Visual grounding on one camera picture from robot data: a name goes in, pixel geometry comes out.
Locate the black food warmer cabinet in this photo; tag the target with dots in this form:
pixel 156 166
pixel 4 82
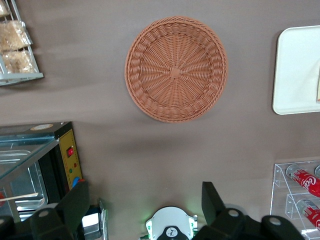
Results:
pixel 67 160

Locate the round brown wicker basket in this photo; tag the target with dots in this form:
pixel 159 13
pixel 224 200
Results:
pixel 176 70

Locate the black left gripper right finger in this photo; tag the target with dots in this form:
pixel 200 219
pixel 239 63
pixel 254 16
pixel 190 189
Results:
pixel 212 207

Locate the beige rectangular serving tray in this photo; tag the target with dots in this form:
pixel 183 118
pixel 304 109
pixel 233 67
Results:
pixel 295 75

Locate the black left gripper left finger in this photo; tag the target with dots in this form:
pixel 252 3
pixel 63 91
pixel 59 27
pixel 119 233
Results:
pixel 72 205

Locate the silver metal box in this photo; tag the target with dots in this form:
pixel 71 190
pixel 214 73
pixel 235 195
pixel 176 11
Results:
pixel 93 222

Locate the clear acrylic bottle rack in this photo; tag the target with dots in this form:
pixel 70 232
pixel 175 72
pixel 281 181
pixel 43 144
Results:
pixel 277 175

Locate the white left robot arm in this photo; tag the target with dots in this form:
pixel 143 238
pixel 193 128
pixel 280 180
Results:
pixel 171 225

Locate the steel pan in warmer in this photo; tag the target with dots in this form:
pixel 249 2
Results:
pixel 30 180

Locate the clear bag of bread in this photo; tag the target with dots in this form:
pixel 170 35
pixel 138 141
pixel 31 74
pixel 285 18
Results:
pixel 17 61
pixel 12 35
pixel 3 8

